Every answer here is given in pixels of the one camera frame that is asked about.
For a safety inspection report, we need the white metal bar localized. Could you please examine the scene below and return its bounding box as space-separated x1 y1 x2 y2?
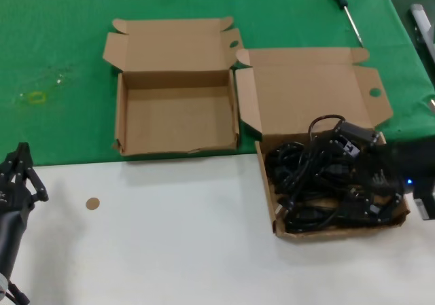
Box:
409 3 435 61

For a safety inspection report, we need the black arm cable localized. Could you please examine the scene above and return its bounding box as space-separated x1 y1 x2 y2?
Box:
5 277 32 305

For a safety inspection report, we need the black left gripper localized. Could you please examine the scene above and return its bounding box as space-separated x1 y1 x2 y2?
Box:
0 141 50 276

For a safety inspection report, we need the brown cardboard box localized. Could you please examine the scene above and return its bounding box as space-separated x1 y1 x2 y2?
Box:
234 46 412 242

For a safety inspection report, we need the brown cardboard box torn rim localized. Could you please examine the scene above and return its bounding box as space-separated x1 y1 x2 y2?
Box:
103 16 245 157

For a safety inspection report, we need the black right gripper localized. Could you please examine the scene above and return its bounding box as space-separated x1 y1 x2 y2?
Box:
331 121 435 223

